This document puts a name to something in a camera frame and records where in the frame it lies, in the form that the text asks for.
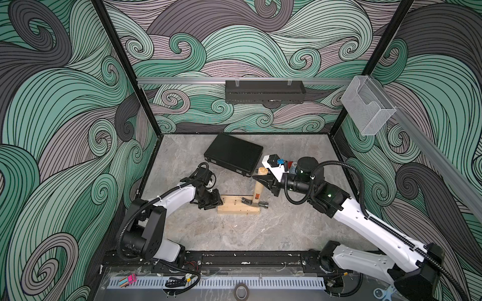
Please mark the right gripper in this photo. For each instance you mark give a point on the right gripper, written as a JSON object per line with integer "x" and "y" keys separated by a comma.
{"x": 270, "y": 182}

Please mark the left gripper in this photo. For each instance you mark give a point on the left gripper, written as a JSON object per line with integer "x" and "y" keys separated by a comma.
{"x": 214, "y": 202}

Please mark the wooden handle claw hammer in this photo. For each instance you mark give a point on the wooden handle claw hammer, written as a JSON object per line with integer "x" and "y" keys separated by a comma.
{"x": 255, "y": 201}

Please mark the wooden block with nails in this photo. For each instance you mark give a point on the wooden block with nails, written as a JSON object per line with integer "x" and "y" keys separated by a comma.
{"x": 232, "y": 204}

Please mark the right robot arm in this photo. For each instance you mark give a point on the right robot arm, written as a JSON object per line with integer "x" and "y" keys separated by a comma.
{"x": 410, "y": 266}

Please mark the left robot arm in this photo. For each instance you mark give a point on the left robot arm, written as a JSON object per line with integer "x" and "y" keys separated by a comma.
{"x": 141, "y": 233}

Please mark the black hard case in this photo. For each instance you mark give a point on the black hard case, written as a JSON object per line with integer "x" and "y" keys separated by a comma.
{"x": 234, "y": 154}

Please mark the tape roll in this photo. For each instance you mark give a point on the tape roll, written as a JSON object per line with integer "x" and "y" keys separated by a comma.
{"x": 241, "y": 292}

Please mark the pink small clip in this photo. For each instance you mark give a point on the pink small clip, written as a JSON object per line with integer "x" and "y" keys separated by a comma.
{"x": 132, "y": 279}

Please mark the blue scissors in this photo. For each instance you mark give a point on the blue scissors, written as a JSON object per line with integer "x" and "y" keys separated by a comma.
{"x": 384, "y": 294}

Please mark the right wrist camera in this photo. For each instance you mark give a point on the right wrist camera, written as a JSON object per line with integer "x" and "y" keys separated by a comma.
{"x": 276, "y": 165}

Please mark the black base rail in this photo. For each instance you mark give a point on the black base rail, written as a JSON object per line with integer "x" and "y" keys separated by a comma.
{"x": 211, "y": 262}

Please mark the black wall shelf tray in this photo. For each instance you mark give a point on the black wall shelf tray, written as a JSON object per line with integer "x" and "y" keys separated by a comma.
{"x": 266, "y": 92}

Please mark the white slotted cable duct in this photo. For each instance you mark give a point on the white slotted cable duct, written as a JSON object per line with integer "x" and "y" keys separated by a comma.
{"x": 265, "y": 282}

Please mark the clear plastic wall bin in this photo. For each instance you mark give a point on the clear plastic wall bin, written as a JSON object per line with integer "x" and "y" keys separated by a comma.
{"x": 368, "y": 104}

